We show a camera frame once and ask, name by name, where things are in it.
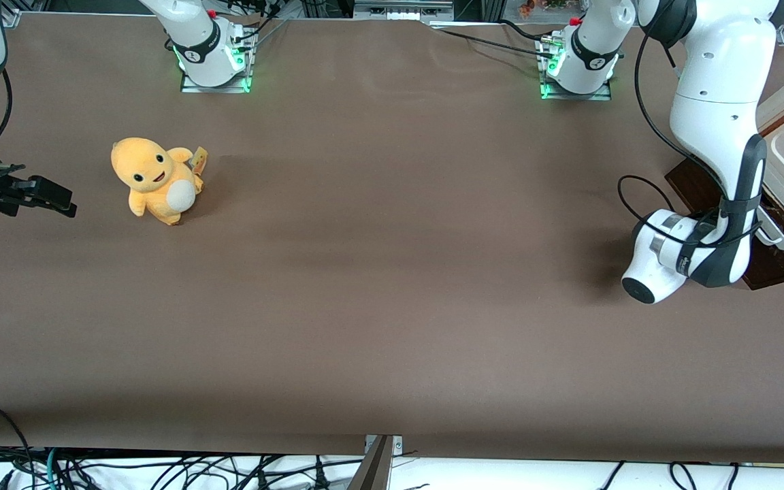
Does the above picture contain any white handle bar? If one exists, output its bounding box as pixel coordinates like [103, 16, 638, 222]
[756, 206, 784, 252]

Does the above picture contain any yellow plush toy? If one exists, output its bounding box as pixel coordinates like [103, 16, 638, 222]
[110, 137, 206, 227]

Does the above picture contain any brown table cover sheet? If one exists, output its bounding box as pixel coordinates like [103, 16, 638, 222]
[0, 12, 784, 465]

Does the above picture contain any dark wooden base board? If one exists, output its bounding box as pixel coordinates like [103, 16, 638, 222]
[664, 157, 784, 291]

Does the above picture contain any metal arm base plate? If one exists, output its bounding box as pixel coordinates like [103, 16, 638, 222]
[180, 31, 255, 94]
[540, 34, 613, 101]

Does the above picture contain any aluminium frame profile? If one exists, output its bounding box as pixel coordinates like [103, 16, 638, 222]
[353, 0, 455, 21]

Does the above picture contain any metal table edge bracket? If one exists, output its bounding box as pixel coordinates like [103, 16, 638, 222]
[346, 434, 404, 490]

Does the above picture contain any black cable on table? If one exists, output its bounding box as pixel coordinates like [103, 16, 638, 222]
[431, 19, 559, 61]

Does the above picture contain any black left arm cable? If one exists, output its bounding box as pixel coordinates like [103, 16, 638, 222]
[617, 27, 766, 250]

